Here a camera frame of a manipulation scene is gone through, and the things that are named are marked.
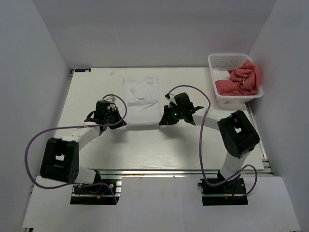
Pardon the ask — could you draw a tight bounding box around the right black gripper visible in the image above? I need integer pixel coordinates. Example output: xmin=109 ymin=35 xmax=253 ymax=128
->
xmin=160 ymin=104 xmax=184 ymax=125

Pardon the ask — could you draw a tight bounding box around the white t shirt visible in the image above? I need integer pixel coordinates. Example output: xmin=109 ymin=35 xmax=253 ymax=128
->
xmin=123 ymin=75 xmax=162 ymax=130

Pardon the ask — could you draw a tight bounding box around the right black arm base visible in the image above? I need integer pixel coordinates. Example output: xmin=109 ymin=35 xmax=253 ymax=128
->
xmin=197 ymin=174 xmax=248 ymax=206

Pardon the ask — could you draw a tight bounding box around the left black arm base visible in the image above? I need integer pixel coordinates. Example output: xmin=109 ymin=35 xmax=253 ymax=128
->
xmin=70 ymin=171 xmax=122 ymax=205

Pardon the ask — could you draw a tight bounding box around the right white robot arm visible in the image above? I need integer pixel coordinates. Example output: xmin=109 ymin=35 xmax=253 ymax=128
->
xmin=159 ymin=92 xmax=260 ymax=193

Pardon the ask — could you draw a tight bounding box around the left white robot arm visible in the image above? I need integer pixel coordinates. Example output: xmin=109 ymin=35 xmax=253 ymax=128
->
xmin=40 ymin=99 xmax=126 ymax=193

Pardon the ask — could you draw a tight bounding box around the blue table label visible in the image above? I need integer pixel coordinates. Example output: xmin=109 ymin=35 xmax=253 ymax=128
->
xmin=74 ymin=68 xmax=91 ymax=73

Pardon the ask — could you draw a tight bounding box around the white plastic basket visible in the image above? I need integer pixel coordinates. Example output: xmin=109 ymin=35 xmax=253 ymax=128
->
xmin=208 ymin=53 xmax=263 ymax=104

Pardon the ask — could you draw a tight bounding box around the pink t shirt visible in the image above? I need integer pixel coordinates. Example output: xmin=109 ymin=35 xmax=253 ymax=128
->
xmin=215 ymin=59 xmax=262 ymax=96

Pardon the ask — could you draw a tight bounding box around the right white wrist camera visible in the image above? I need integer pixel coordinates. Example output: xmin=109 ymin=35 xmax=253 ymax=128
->
xmin=165 ymin=94 xmax=177 ymax=107

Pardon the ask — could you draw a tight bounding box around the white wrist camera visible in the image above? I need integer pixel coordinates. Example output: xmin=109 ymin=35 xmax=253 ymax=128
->
xmin=165 ymin=94 xmax=177 ymax=107
xmin=104 ymin=96 xmax=116 ymax=111

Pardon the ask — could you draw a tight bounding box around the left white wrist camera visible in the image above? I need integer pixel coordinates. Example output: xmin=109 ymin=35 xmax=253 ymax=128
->
xmin=104 ymin=96 xmax=116 ymax=111

